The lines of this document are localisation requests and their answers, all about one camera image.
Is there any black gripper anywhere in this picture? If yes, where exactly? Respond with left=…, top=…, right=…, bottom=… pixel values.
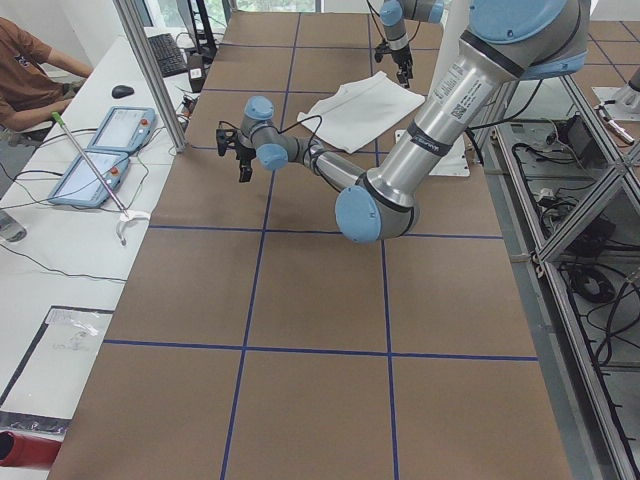
left=391, top=47, right=413, bottom=89
left=235, top=143, right=256, bottom=183

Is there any white long-sleeve printed shirt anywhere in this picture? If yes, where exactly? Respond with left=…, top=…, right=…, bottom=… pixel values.
left=297, top=72, right=425, bottom=154

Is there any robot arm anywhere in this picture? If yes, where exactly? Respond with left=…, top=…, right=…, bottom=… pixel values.
left=216, top=1, right=591, bottom=243
left=367, top=0, right=445, bottom=88

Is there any metal grabber stick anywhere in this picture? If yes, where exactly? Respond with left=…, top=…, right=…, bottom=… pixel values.
left=52, top=112, right=151, bottom=246

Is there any upper blue teach pendant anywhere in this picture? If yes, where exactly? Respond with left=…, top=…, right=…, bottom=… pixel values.
left=88, top=106, right=157, bottom=153

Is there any blue teach pendant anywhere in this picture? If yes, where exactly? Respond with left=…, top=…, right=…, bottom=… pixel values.
left=88, top=106, right=157, bottom=153
left=48, top=150, right=129, bottom=208

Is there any black computer keyboard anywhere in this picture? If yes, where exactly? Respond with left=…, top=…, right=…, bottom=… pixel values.
left=147, top=33, right=187, bottom=78

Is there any black computer mouse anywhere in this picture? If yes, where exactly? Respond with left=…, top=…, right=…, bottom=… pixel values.
left=111, top=85, right=135, bottom=99

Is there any lower blue teach pendant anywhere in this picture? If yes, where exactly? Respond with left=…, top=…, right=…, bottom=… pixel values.
left=48, top=150, right=129, bottom=208

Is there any seated person brown shirt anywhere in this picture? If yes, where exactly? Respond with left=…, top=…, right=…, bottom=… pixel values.
left=1, top=18, right=93, bottom=132

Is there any plastic document sleeve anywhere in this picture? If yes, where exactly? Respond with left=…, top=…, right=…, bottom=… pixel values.
left=1, top=305, right=113, bottom=436

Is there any red cylinder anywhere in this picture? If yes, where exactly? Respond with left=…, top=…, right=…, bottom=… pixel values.
left=1, top=431, right=62, bottom=469

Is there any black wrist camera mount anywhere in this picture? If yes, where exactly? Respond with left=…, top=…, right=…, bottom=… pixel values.
left=216, top=128, right=239, bottom=157
left=374, top=41, right=391, bottom=63

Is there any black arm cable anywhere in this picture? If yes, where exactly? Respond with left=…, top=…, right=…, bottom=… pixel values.
left=219, top=114, right=326, bottom=151

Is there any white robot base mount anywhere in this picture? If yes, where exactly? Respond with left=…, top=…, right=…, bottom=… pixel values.
left=394, top=128, right=472, bottom=177

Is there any aluminium frame rack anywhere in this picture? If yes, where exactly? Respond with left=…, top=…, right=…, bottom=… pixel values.
left=475, top=77, right=639, bottom=479

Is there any grey aluminium camera post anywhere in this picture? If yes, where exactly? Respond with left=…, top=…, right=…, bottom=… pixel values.
left=113, top=0, right=186, bottom=153

